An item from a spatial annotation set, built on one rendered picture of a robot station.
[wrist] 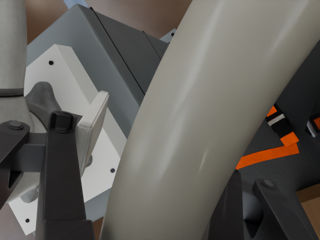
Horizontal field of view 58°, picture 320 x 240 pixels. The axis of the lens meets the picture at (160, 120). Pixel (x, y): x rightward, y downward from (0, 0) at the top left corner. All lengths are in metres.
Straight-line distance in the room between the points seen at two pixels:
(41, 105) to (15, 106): 0.12
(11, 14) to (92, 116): 0.30
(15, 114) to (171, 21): 1.04
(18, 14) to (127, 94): 0.24
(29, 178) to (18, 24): 0.23
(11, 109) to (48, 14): 1.26
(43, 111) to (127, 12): 0.98
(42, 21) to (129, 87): 1.16
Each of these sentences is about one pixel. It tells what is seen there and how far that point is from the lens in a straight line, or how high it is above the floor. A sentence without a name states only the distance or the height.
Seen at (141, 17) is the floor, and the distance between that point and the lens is 1.43.
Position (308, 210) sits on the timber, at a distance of 1.33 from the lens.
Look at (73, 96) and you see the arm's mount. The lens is 0.55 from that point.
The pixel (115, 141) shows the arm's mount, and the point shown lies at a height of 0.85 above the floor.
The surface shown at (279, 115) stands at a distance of 1.30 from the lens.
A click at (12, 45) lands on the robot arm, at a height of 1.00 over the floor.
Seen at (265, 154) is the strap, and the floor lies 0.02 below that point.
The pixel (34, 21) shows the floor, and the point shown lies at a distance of 1.72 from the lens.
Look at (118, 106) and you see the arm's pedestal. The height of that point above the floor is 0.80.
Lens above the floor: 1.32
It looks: 72 degrees down
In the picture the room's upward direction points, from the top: 118 degrees counter-clockwise
